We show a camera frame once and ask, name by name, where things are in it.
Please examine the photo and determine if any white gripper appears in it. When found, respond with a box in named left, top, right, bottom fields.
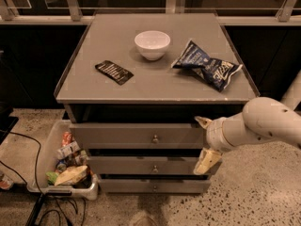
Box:
left=193, top=116, right=234, bottom=175

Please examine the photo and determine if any grey top drawer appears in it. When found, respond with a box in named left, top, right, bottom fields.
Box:
left=70, top=123, right=206, bottom=149

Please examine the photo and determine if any grey drawer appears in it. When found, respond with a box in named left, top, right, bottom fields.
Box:
left=87, top=156, right=198, bottom=175
left=70, top=123, right=206, bottom=149
left=99, top=178, right=211, bottom=194

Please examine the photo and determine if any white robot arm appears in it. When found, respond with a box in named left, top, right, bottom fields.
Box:
left=194, top=97, right=301, bottom=175

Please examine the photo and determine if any grey drawer cabinet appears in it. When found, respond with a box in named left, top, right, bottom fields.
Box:
left=55, top=13, right=259, bottom=180

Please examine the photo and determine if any grey middle drawer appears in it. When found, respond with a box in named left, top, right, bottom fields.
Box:
left=87, top=156, right=198, bottom=175

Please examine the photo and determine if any grey bottom drawer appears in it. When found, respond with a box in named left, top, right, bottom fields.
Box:
left=99, top=178, right=211, bottom=194

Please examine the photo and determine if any blue chip bag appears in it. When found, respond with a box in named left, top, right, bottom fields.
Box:
left=171, top=40, right=243, bottom=92

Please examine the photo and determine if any black snack packet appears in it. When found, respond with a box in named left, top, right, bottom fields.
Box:
left=95, top=60, right=134, bottom=86

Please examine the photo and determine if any white ceramic bowl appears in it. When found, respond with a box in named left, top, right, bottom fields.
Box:
left=135, top=30, right=171, bottom=61

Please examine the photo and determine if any yellow snack bag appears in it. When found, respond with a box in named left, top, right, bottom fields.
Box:
left=55, top=166, right=87, bottom=186

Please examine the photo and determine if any orange soda can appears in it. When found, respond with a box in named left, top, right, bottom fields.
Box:
left=61, top=132, right=72, bottom=146

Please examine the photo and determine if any white carton box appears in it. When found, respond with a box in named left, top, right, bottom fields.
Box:
left=56, top=141, right=80, bottom=160

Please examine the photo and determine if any metal window railing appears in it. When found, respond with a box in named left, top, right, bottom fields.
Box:
left=0, top=0, right=301, bottom=26

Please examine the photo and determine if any green snack packet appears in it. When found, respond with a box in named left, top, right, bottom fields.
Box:
left=46, top=171, right=59, bottom=186

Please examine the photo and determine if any clear plastic bin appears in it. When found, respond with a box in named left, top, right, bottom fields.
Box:
left=27, top=120, right=98, bottom=201

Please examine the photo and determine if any black furniture edge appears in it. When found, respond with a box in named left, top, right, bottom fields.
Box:
left=0, top=102, right=18, bottom=144

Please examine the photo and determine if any red white object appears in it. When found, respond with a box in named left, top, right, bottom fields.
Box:
left=0, top=170, right=14, bottom=190

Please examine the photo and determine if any black cable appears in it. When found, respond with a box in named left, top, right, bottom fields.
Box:
left=0, top=131, right=87, bottom=226

